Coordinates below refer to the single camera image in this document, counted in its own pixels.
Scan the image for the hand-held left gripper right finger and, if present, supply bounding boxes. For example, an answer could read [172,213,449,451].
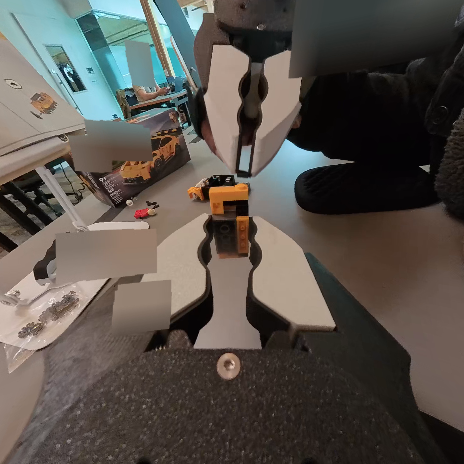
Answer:
[248,215,338,348]

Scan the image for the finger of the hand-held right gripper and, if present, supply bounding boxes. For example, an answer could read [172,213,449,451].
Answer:
[203,44,261,174]
[250,51,302,178]

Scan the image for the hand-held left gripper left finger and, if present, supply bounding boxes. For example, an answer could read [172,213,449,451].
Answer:
[142,214,213,323]

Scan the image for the orange black lego car assembly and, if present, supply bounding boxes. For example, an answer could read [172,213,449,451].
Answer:
[209,183,251,259]

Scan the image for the person's right forearm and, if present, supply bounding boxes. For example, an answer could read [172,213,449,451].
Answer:
[286,60,464,164]

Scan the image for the yellow car lego box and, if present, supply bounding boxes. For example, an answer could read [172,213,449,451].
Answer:
[77,108,192,209]

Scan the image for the lego instruction booklet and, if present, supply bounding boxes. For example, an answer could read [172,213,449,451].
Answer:
[0,31,87,157]

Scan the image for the person's right hand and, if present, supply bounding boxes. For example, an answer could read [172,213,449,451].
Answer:
[200,118,223,154]

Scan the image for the wooden office desk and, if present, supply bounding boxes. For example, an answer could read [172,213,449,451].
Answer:
[129,90,189,111]

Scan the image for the black and orange car chassis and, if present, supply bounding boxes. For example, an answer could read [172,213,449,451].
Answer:
[187,174,237,202]

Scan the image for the dark partition panel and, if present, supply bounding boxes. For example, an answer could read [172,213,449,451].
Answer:
[154,0,201,93]

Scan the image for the wooden pillar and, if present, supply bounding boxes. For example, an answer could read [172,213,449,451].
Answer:
[139,0,171,78]

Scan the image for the clear bag of dark pieces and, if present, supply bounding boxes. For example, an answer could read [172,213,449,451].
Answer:
[3,284,88,374]

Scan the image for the black white stand clamp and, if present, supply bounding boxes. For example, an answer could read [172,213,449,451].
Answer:
[33,249,58,286]

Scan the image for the grey fleece jacket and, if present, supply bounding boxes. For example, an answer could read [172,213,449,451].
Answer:
[433,109,464,218]

